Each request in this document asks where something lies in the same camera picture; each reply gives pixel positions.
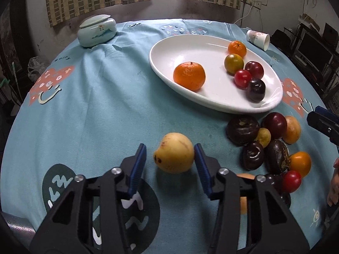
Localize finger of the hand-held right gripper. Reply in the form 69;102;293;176
307;111;339;149
315;105;339;124

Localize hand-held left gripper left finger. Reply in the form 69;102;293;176
30;143;147;254

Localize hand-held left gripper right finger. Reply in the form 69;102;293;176
194;143;310;254

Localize pale orange round fruit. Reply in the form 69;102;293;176
282;115;302;145

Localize yellow pear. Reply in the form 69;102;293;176
153;132;195;174

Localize orange-yellow tomato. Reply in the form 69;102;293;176
289;151;312;178

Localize dark red plum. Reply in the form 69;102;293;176
262;112;288;140

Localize dark water chestnut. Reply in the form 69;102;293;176
226;115;260;146
242;141;265;171

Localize large sprouted water chestnut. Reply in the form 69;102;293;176
264;139;290;175

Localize small tan round fruit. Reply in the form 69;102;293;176
254;128;272;149

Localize red cherry tomato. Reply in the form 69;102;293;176
281;170;302;193
234;69;253;90

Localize dark purple plum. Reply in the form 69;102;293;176
246;78;266;103
263;173;285;193
281;192;292;209

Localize large red plum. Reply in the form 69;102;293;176
244;61;265;79

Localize large orange mandarin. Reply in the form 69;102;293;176
173;62;206;91

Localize green-orange mandarin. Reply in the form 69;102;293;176
224;54;244;75

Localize small orange mandarin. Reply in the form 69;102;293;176
228;40;247;58

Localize white oval plate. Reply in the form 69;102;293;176
149;34;284;114

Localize person's right hand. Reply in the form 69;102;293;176
327;157;339;207

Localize dark computer desk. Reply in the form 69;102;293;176
270;40;339;104

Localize computer monitor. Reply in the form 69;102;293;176
295;30;334;72

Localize blue printed tablecloth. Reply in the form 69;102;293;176
1;18;337;254

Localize black speaker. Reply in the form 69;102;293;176
322;22;339;43

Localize white paper cup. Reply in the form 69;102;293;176
246;30;270;51

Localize silver metal cylinder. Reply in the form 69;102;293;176
1;212;35;246

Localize celadon lidded jar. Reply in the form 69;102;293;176
77;14;117;48

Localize clear plastic bag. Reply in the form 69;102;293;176
28;56;51;82

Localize white power cable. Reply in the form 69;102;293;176
233;4;253;25

